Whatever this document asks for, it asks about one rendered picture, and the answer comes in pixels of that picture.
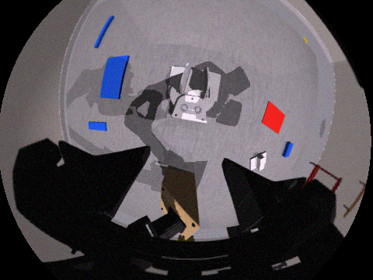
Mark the blue rectangular block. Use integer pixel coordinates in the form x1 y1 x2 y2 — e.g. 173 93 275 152
282 143 293 158

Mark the red flat rectangular plate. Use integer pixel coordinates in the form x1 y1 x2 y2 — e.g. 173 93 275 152
262 102 285 134

